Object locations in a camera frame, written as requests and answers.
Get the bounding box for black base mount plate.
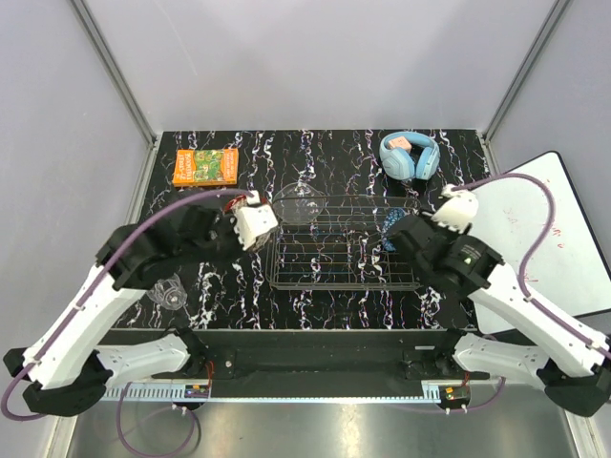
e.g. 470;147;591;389
95;326;493;383

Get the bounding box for pink cube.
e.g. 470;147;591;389
387;135;412;152

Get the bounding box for red floral plate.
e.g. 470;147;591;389
223;198;239;213

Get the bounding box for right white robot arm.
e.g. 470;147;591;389
387;215;610;417

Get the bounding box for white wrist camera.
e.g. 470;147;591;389
230;191;279;251
431;184;479;234

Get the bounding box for clear glass bowl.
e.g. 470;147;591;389
272;181;327;225

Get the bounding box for orange book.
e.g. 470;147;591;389
172;148;239;187

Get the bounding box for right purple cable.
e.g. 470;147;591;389
381;174;611;414

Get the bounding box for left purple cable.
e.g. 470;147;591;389
2;188;259;457

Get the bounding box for blue triangle pattern bowl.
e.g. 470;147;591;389
381;208;406;252

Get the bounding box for wire dish rack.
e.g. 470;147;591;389
266;195;420;291

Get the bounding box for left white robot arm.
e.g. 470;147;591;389
1;198;249;422

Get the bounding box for white whiteboard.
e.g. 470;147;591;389
470;152;610;335

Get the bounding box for light blue headphones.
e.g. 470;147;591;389
379;131;440;181

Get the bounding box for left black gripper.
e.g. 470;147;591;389
180;208;261;275

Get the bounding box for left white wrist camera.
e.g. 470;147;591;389
230;191;279;251

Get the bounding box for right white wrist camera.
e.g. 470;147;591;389
431;184;479;234

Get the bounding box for clear drinking glass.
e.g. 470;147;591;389
146;274;188;311

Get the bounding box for purple cable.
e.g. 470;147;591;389
2;188;259;457
381;174;611;414

